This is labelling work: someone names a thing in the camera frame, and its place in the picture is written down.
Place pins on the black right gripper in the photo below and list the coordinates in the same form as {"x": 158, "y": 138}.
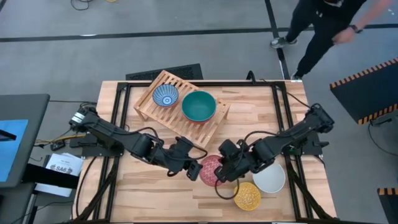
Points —
{"x": 239, "y": 168}

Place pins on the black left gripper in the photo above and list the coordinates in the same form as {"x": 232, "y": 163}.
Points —
{"x": 180, "y": 163}

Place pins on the patterned bowl with red rim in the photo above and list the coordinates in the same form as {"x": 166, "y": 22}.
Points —
{"x": 208, "y": 171}

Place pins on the yellow patterned bowl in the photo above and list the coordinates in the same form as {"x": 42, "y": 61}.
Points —
{"x": 247, "y": 196}

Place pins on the plain white bowl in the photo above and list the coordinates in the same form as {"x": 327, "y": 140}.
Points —
{"x": 270, "y": 182}

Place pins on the plain green bowl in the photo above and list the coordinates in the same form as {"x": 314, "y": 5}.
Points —
{"x": 199, "y": 105}

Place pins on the blue striped patterned bowl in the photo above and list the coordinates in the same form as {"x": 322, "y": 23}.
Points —
{"x": 165, "y": 95}

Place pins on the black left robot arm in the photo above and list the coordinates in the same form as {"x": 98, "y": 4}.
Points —
{"x": 105, "y": 130}

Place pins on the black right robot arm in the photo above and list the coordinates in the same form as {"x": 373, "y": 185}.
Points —
{"x": 298, "y": 130}

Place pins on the wooden slatted shelf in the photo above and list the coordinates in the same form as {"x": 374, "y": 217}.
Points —
{"x": 174, "y": 119}

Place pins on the black perforated floor mat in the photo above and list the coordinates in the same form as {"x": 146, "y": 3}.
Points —
{"x": 164, "y": 73}

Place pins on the white printed paper sheet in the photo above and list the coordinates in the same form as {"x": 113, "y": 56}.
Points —
{"x": 63, "y": 161}

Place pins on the large hazard-striped black box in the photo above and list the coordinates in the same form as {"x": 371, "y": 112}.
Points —
{"x": 367, "y": 93}

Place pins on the small hazard-striped black box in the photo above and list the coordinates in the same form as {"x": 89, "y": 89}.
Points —
{"x": 390, "y": 205}

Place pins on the grey side desk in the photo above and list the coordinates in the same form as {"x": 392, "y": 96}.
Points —
{"x": 31, "y": 109}

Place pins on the person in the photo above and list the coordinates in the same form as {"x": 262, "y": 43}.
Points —
{"x": 320, "y": 28}

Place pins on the blue screen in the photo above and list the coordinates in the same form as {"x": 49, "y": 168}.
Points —
{"x": 12, "y": 149}

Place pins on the person's hand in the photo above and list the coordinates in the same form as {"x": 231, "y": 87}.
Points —
{"x": 342, "y": 35}

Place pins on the black wristwatch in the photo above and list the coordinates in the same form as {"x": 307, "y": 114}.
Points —
{"x": 356, "y": 29}

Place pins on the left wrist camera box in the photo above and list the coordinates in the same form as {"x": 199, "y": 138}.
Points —
{"x": 184, "y": 145}

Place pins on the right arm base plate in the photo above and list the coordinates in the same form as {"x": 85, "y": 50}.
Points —
{"x": 311, "y": 147}

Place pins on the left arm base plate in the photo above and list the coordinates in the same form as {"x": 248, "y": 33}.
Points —
{"x": 93, "y": 151}

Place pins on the black aluminium table frame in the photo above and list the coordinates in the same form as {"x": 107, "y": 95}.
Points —
{"x": 122, "y": 93}

